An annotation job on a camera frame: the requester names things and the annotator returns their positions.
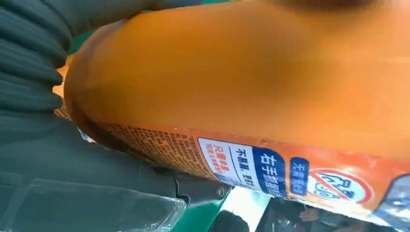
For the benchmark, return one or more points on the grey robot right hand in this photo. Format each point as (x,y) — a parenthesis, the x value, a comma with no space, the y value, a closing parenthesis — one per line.
(80,179)

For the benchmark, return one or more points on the white table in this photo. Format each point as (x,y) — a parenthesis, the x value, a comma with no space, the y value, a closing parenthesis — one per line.
(246,208)

